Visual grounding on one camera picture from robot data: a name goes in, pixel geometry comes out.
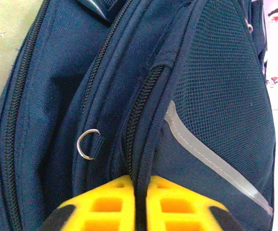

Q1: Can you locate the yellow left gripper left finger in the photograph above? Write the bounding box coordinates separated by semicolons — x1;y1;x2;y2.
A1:
39;175;136;231

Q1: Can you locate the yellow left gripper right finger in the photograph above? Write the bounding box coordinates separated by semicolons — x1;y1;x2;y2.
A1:
146;175;244;231

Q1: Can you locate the navy blue school backpack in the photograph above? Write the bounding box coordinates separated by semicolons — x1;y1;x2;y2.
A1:
0;0;277;231

